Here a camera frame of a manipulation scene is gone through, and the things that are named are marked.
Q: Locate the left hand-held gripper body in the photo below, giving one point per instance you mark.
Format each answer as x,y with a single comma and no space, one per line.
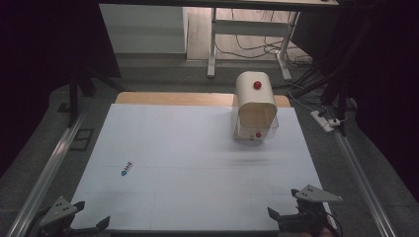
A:
56,210

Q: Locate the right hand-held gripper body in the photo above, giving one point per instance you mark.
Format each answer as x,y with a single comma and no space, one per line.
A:
313,194

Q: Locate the cream bread box red knobs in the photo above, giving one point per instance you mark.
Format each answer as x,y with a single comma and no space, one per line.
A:
255,98

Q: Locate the person's right hand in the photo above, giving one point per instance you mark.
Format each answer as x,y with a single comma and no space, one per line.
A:
329,233

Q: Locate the blue logo sticker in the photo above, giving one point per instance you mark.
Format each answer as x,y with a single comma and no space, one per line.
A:
127,169

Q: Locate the white power strip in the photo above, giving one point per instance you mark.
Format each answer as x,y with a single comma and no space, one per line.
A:
324,121

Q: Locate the white table mat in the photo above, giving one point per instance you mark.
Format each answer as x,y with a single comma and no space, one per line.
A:
184,158

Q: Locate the wooden table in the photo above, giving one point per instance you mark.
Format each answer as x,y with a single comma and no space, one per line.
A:
171,98

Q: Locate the black curtain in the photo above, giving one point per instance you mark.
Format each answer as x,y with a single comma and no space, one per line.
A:
385,65
39,49

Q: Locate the white desk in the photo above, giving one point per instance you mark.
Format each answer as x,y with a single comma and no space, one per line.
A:
250,28

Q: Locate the white cabinet panel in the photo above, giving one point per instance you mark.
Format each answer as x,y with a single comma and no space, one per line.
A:
141,29

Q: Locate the aluminium rail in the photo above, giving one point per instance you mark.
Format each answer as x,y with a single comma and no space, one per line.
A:
49,174
362,184

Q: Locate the black floor frame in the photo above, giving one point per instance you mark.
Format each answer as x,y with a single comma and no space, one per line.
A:
81,140

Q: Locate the white metal frame stand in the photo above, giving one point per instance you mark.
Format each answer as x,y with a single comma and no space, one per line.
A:
250,48

